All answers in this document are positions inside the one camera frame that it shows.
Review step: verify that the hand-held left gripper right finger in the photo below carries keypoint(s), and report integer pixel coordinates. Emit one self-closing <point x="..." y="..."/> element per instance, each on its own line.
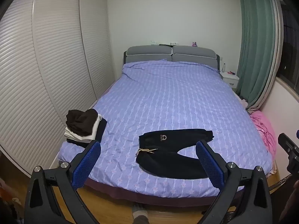
<point x="209" y="165"/>

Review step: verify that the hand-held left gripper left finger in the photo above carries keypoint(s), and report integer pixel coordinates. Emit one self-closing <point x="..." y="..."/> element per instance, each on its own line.
<point x="87" y="164"/>

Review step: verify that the black pants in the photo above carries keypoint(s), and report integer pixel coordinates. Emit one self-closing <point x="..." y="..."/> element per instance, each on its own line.
<point x="168" y="162"/>

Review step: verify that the person's right hand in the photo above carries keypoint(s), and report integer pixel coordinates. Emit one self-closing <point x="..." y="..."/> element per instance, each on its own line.
<point x="295" y="200"/>

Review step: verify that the pink blanket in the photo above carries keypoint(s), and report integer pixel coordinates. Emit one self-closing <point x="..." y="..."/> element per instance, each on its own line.
<point x="265" y="130"/>

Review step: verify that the white folded garment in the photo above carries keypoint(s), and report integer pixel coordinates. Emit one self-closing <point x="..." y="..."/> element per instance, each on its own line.
<point x="92" y="135"/>

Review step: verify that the dark brown folded garment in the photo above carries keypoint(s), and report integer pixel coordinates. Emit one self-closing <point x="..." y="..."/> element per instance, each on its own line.
<point x="80" y="121"/>

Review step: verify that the dark bed base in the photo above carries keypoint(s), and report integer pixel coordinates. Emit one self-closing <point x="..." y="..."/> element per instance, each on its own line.
<point x="140" y="197"/>

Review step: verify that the pale crumpled cloth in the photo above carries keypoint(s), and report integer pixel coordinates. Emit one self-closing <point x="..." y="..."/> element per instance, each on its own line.
<point x="241" y="100"/>

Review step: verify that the person's foot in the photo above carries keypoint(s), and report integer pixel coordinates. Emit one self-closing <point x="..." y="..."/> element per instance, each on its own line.
<point x="140" y="215"/>

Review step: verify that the purple patterned bedspread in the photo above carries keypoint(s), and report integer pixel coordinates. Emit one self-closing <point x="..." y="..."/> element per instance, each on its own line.
<point x="163" y="98"/>

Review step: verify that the white nightstand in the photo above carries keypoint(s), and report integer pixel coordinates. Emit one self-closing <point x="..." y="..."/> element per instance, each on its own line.
<point x="231" y="79"/>

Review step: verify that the dark window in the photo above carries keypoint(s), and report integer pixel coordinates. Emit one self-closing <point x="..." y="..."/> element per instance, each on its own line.
<point x="290" y="46"/>

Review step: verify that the green curtain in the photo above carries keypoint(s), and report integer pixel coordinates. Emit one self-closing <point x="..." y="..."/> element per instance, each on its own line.
<point x="254" y="51"/>

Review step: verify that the clear plastic bottle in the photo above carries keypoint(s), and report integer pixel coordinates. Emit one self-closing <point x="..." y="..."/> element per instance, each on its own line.
<point x="224" y="68"/>

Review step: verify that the white louvered wardrobe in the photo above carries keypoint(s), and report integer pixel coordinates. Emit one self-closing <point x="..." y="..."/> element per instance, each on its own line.
<point x="53" y="63"/>

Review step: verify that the small purple toy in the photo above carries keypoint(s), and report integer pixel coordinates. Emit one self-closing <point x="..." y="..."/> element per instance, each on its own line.
<point x="194" y="44"/>

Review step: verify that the grey padded headboard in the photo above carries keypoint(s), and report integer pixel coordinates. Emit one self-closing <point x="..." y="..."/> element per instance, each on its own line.
<point x="149" y="52"/>

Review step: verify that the flat dark object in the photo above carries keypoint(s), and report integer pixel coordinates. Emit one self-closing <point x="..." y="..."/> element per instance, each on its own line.
<point x="164" y="44"/>

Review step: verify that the white wall socket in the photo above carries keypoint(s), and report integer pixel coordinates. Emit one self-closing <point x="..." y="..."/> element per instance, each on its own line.
<point x="174" y="43"/>

